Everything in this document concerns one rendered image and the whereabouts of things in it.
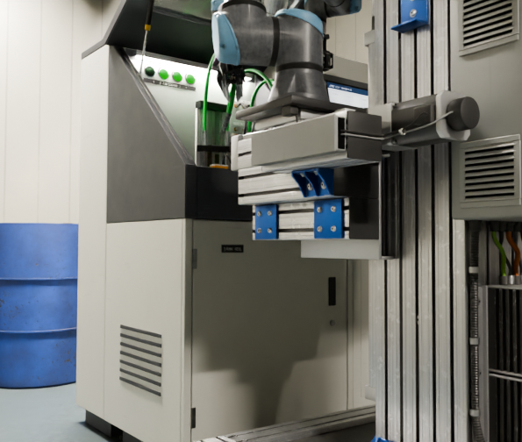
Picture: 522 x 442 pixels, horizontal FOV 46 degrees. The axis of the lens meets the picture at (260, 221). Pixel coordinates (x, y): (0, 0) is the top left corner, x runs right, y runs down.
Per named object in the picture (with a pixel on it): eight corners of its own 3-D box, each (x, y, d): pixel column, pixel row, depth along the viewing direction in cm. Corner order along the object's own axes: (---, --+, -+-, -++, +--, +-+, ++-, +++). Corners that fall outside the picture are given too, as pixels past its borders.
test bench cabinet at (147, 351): (182, 489, 181) (184, 217, 184) (102, 439, 227) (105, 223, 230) (353, 444, 223) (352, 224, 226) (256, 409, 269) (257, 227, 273)
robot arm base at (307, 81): (343, 108, 149) (343, 67, 149) (294, 99, 140) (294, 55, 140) (303, 118, 161) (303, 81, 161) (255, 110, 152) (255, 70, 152)
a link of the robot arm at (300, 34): (330, 63, 146) (330, 6, 146) (274, 60, 143) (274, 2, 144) (316, 77, 158) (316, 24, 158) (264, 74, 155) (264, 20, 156)
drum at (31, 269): (71, 364, 370) (73, 224, 374) (106, 381, 325) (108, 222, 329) (-30, 374, 338) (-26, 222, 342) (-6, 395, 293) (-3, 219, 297)
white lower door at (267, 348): (191, 452, 182) (193, 219, 185) (187, 450, 184) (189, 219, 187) (348, 416, 221) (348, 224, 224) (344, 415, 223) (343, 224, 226)
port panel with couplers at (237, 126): (234, 163, 257) (234, 89, 259) (230, 164, 260) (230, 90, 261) (259, 166, 265) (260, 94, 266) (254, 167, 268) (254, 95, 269)
